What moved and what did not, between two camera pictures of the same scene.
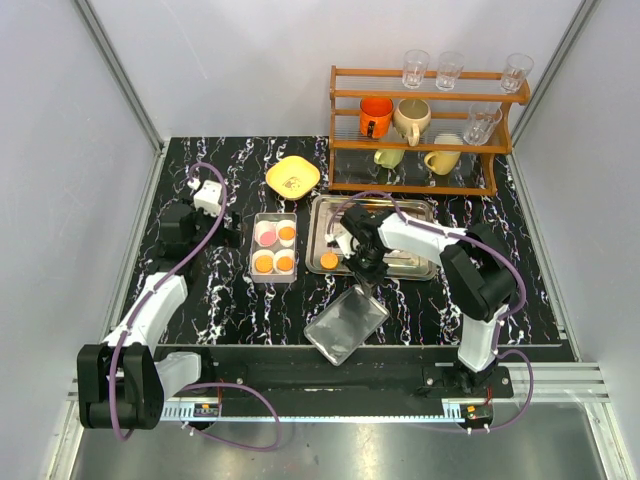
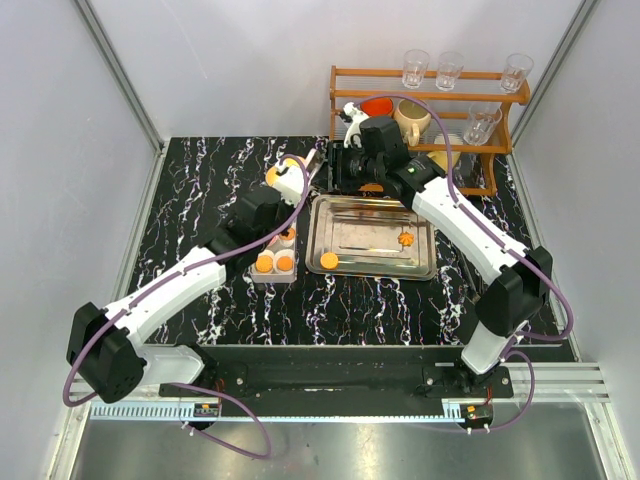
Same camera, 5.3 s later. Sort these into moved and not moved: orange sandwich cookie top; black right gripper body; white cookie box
Moved: black right gripper body
Not moved: white cookie box; orange sandwich cookie top
